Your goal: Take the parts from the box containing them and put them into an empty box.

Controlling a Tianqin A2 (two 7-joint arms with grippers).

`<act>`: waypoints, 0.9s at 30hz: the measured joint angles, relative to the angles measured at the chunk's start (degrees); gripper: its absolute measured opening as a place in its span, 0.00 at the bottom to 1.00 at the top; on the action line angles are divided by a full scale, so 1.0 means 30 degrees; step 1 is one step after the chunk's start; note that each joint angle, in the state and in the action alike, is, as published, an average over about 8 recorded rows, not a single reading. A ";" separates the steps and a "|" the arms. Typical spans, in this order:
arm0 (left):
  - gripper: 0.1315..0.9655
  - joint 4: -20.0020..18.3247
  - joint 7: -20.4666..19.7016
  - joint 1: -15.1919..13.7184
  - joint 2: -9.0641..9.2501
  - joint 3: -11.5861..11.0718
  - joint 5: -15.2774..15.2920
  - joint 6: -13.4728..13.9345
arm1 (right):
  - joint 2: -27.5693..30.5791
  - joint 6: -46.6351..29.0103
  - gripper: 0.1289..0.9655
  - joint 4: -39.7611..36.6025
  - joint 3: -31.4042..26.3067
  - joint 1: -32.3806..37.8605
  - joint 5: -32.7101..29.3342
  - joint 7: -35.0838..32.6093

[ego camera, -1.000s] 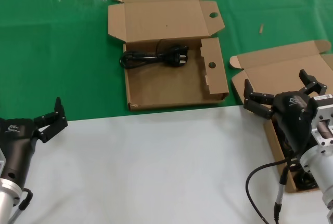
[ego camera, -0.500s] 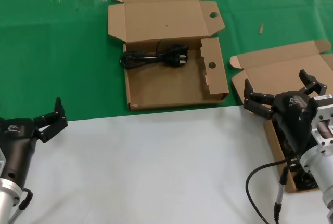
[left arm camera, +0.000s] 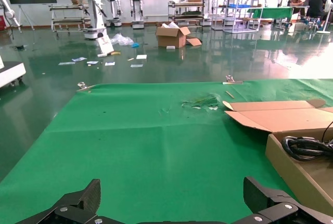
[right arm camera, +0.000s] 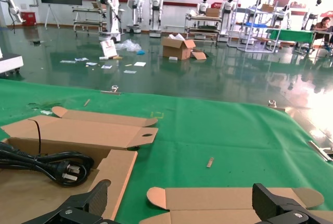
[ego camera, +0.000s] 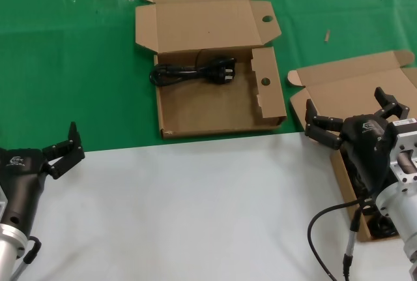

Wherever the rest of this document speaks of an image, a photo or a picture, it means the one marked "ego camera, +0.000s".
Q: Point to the silver right wrist bracket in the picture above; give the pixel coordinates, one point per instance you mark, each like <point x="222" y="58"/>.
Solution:
<point x="402" y="144"/>

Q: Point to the silver left wrist bracket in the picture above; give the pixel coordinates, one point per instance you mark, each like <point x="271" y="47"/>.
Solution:
<point x="2" y="201"/>

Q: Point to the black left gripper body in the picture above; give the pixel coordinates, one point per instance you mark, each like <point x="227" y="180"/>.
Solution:
<point x="19" y="180"/>

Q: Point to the short wooden stick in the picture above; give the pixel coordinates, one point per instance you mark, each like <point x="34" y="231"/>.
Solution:
<point x="327" y="36"/>

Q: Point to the cardboard box with round holes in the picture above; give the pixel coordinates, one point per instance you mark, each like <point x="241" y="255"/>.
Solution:
<point x="208" y="108"/>

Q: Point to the green table cloth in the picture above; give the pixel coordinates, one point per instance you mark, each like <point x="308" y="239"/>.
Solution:
<point x="65" y="66"/>

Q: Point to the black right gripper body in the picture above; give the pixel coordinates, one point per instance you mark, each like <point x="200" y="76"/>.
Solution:
<point x="366" y="144"/>

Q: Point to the open brown cardboard box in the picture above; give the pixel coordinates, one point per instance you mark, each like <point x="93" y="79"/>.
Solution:
<point x="345" y="82"/>

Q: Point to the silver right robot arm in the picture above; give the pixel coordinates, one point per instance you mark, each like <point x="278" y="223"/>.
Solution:
<point x="400" y="209"/>

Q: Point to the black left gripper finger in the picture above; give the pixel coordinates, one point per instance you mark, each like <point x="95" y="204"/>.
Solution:
<point x="70" y="150"/>

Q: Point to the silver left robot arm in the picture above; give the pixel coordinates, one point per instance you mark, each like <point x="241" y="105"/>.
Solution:
<point x="8" y="248"/>

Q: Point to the silver wrist bracket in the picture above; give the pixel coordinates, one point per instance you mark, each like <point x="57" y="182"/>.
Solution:
<point x="402" y="144"/>
<point x="2" y="201"/>

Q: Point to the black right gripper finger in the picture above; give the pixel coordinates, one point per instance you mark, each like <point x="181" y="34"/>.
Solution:
<point x="395" y="107"/>
<point x="322" y="131"/>

